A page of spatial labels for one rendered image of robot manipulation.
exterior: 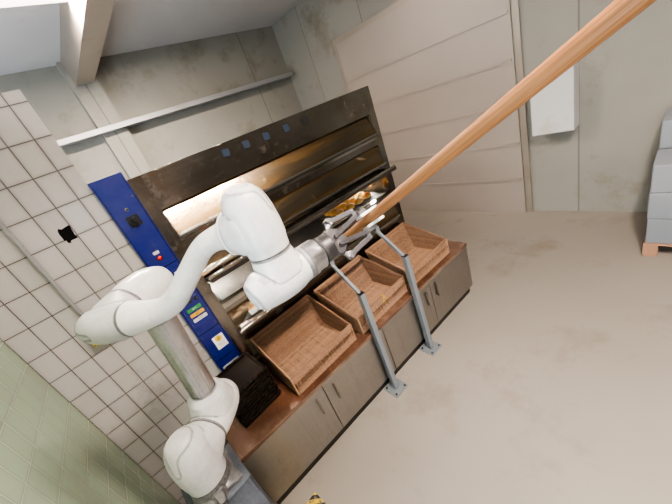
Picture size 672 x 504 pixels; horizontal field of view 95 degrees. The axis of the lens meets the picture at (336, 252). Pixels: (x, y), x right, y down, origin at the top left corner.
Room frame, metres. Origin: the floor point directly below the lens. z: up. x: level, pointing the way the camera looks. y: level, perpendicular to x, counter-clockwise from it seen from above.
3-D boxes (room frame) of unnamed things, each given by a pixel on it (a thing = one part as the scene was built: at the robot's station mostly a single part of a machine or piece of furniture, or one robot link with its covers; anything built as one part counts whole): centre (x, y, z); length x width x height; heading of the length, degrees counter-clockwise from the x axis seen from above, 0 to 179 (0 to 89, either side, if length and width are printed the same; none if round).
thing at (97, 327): (0.83, 0.69, 1.77); 0.18 x 0.14 x 0.13; 76
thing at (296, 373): (1.79, 0.45, 0.72); 0.56 x 0.49 x 0.28; 122
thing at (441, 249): (2.42, -0.60, 0.72); 0.56 x 0.49 x 0.28; 120
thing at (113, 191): (2.58, 1.46, 1.07); 1.93 x 0.16 x 2.15; 31
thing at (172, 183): (2.35, 0.09, 1.99); 1.80 x 0.08 x 0.21; 121
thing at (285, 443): (2.03, 0.03, 0.29); 2.42 x 0.56 x 0.58; 121
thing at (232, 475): (0.79, 0.75, 1.03); 0.22 x 0.18 x 0.06; 35
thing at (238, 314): (2.33, 0.08, 1.02); 1.79 x 0.11 x 0.19; 121
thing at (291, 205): (2.33, 0.08, 1.54); 1.79 x 0.11 x 0.19; 121
